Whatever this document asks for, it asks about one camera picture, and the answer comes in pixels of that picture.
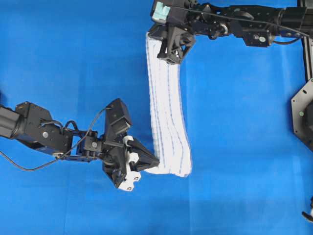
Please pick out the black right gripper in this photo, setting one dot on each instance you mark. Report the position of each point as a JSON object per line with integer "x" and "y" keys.
{"x": 168, "y": 12}

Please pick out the blue table cloth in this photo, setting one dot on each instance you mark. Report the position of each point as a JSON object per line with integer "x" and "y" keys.
{"x": 250, "y": 174}

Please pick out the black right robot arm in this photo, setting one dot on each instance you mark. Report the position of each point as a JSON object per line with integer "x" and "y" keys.
{"x": 257, "y": 25}

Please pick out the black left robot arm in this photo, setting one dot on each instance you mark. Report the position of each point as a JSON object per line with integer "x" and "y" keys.
{"x": 34, "y": 127}

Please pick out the black aluminium frame rail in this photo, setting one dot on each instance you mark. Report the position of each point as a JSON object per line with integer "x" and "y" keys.
{"x": 307, "y": 45}

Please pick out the white blue-striped towel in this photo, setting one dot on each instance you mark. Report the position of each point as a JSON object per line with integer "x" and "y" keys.
{"x": 170, "y": 139}

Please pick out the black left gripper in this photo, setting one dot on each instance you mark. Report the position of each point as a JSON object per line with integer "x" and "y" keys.
{"x": 123, "y": 159}

